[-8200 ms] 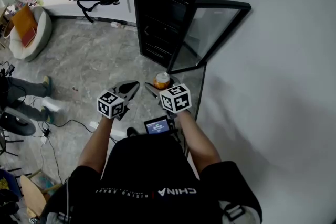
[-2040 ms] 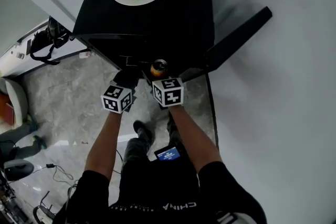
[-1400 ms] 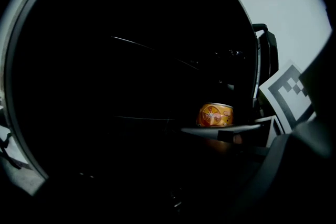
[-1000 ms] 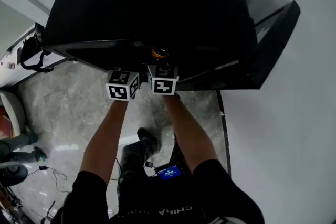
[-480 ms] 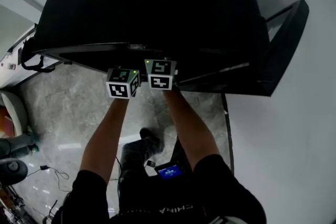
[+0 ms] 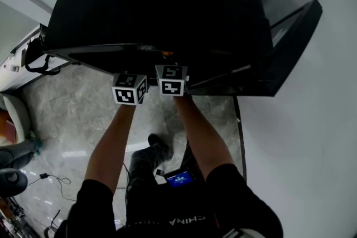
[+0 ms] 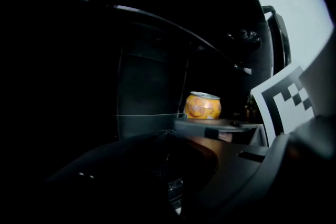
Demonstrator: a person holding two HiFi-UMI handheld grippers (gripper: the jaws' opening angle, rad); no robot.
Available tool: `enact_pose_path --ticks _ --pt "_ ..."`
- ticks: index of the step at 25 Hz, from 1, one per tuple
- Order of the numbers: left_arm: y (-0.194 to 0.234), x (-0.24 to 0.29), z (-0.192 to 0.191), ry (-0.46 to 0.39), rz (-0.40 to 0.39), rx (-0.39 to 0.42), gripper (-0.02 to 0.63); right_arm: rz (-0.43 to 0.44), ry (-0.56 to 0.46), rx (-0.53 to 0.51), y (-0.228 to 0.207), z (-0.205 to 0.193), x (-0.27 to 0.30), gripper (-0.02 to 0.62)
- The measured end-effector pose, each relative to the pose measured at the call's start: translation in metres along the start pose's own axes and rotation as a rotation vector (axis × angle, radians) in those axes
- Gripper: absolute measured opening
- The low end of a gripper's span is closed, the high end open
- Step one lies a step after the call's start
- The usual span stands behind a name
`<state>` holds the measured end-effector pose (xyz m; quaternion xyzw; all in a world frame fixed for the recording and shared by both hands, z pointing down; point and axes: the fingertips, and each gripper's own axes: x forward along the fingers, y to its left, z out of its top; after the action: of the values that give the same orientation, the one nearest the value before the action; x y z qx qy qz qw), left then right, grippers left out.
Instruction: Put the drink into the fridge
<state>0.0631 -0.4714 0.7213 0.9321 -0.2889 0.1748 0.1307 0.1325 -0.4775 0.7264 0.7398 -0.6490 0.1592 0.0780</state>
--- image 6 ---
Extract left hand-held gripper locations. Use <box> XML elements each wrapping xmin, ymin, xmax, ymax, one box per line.
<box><xmin>112</xmin><ymin>72</ymin><xmax>151</xmax><ymax>106</ymax></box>

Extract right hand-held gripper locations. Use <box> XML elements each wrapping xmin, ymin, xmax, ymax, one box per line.
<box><xmin>155</xmin><ymin>64</ymin><xmax>191</xmax><ymax>98</ymax></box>

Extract person's left forearm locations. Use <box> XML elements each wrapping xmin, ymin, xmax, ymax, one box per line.
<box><xmin>84</xmin><ymin>104</ymin><xmax>137</xmax><ymax>195</ymax></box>

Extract person's right forearm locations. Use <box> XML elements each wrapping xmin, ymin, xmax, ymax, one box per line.
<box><xmin>173</xmin><ymin>94</ymin><xmax>235</xmax><ymax>182</ymax></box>

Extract person's black shoe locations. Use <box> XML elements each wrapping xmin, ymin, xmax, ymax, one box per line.
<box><xmin>147</xmin><ymin>133</ymin><xmax>174</xmax><ymax>161</ymax></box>

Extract person's dark trouser legs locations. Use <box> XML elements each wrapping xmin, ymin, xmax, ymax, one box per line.
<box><xmin>125</xmin><ymin>139</ymin><xmax>209</xmax><ymax>228</ymax></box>

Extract black device with blue screen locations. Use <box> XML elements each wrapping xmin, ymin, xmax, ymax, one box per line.
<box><xmin>163</xmin><ymin>171</ymin><xmax>194</xmax><ymax>188</ymax></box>

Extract white cabinet counter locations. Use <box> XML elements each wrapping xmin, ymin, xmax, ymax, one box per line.
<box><xmin>0</xmin><ymin>23</ymin><xmax>74</xmax><ymax>93</ymax></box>

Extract white chair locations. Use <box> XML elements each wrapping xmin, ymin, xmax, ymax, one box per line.
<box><xmin>0</xmin><ymin>93</ymin><xmax>31</xmax><ymax>146</ymax></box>

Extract person's black shirt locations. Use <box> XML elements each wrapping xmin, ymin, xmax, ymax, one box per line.
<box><xmin>54</xmin><ymin>163</ymin><xmax>284</xmax><ymax>238</ymax></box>

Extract black office chair armrest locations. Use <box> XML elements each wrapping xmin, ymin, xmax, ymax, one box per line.
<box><xmin>0</xmin><ymin>168</ymin><xmax>29</xmax><ymax>199</ymax></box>

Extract black bag strap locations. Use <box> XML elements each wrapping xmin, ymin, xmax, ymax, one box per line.
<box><xmin>24</xmin><ymin>37</ymin><xmax>61</xmax><ymax>76</ymax></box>

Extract black charger cable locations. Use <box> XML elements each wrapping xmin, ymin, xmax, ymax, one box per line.
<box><xmin>27</xmin><ymin>172</ymin><xmax>78</xmax><ymax>202</ymax></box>

